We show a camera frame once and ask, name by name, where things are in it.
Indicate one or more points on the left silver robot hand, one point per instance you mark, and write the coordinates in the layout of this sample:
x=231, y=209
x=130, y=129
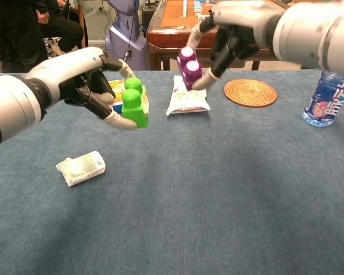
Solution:
x=66, y=68

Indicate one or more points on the green toy brick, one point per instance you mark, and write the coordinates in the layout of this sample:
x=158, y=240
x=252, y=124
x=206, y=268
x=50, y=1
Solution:
x=133, y=109

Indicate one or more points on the round woven rattan coaster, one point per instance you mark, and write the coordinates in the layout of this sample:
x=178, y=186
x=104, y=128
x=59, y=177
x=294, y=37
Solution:
x=250, y=93

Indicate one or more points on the light blue robot pedestal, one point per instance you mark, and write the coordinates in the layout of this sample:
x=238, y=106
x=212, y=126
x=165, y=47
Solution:
x=123, y=34

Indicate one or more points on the blue capped drink bottle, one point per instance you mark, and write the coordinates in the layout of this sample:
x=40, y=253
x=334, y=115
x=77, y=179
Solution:
x=326, y=103

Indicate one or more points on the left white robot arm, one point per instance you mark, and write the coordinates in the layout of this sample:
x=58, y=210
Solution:
x=14, y=106

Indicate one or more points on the blue felt table cloth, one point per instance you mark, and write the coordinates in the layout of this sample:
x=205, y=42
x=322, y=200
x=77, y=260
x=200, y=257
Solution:
x=189, y=200

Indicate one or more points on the purple building block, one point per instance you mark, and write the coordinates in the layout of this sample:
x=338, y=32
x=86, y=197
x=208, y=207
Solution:
x=190, y=71

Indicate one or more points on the white green tissue packet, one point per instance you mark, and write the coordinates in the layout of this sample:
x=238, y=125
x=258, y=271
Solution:
x=83, y=169

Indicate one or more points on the chrome wheeled stool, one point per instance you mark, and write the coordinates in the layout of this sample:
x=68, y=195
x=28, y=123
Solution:
x=53, y=46

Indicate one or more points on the brown mahjong table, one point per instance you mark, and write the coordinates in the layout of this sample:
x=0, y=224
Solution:
x=166, y=37

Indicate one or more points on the yellow snack box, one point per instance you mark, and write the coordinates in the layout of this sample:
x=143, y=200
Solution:
x=117, y=88

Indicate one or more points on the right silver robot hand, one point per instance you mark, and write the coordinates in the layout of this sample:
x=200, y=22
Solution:
x=246, y=17

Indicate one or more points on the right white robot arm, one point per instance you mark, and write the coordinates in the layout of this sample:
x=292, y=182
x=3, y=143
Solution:
x=312, y=31

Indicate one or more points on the person in white sneakers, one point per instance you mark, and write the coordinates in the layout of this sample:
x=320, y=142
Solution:
x=11, y=34

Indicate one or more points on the white snack bag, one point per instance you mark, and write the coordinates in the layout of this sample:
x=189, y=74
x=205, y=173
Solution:
x=186, y=101

